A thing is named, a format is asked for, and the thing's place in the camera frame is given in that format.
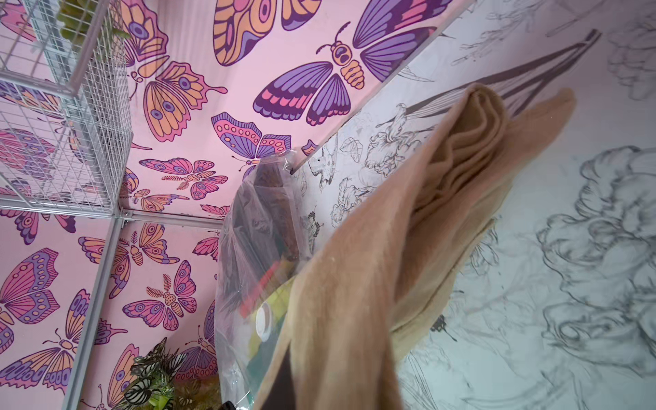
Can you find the clear plastic vacuum bag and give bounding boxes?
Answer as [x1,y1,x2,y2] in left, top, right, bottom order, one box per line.
[215,151,311,409]

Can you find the beige trousers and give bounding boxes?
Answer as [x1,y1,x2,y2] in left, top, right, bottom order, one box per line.
[252,83,577,410]

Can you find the green trousers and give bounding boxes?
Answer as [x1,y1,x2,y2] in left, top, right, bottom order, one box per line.
[248,339,275,381]

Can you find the white vacuum bag valve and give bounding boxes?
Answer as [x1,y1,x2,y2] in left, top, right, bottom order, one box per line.
[255,302,274,342]

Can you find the dark grey folded garment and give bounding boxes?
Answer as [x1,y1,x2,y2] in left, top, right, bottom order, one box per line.
[240,162,304,286]

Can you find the yellow folded garment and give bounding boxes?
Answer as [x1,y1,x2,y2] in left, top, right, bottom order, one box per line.
[249,278,295,356]

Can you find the red folded garment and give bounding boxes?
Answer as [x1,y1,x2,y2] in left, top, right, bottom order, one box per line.
[239,261,285,318]

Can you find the green leafy potted plant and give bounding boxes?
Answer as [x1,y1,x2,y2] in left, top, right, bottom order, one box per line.
[116,338,224,409]

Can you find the small green succulent plant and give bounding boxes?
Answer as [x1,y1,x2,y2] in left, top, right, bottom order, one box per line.
[56,0,131,51]

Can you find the aluminium frame bars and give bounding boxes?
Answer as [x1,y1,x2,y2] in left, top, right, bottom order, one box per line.
[60,0,478,410]

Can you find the white wire wall basket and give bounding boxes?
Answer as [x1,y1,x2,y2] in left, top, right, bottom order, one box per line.
[1,1,133,217]

